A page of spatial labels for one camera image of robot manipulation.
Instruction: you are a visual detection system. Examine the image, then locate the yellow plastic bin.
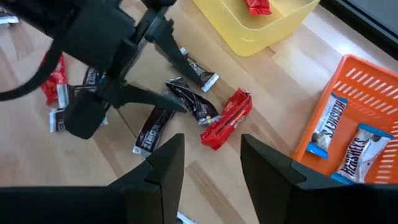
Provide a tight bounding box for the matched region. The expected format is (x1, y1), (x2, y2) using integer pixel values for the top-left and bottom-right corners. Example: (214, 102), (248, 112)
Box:
(192, 0), (321, 57)

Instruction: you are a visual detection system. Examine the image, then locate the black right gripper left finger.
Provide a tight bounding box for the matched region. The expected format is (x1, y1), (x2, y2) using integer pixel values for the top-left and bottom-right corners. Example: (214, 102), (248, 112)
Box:
(0, 133), (186, 224)

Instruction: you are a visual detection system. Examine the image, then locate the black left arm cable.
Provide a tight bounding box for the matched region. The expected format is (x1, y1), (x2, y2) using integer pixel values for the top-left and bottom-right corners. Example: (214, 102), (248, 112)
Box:
(0, 40), (65, 102)

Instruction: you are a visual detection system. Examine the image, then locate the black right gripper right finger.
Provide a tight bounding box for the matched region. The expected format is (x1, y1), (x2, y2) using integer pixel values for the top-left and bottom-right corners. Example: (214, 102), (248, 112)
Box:
(240, 133), (398, 224)

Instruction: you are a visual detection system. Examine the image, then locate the orange plastic basket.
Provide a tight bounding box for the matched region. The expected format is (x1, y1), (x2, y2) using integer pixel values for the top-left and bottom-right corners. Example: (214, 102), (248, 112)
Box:
(291, 54), (398, 186)

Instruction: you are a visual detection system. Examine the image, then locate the long red KitKat bar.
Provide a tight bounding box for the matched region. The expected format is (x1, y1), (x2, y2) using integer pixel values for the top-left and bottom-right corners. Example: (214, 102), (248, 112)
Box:
(200, 88), (253, 151)

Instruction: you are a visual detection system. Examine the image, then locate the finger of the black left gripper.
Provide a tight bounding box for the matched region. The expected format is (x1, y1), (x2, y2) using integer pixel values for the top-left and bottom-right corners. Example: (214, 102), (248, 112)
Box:
(101, 80), (188, 114)
(145, 17), (206, 88)

